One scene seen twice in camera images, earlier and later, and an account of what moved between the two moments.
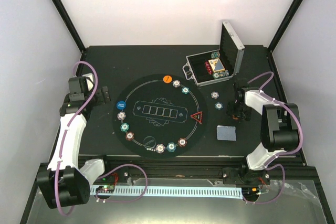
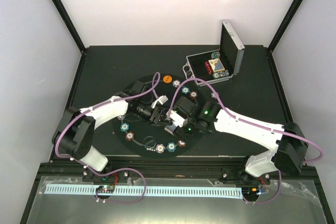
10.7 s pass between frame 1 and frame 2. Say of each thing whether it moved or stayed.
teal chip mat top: stayed
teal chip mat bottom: stayed
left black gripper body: moved
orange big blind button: stayed
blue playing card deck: moved
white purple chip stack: stayed
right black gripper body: moved
